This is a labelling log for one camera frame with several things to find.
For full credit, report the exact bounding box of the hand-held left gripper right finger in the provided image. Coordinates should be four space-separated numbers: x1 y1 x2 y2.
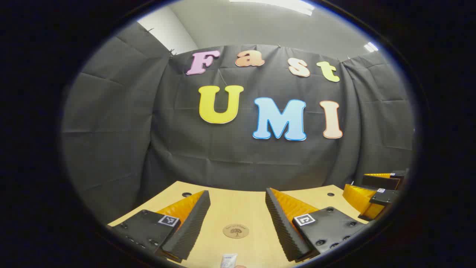
265 187 369 263

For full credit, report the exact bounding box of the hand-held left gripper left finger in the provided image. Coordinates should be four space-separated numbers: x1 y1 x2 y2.
108 190 211 264

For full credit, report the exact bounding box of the round cork coaster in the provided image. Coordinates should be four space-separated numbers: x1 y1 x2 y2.
222 223 250 239

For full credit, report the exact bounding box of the light wooden desktop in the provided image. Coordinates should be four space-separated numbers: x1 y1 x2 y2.
107 181 369 268

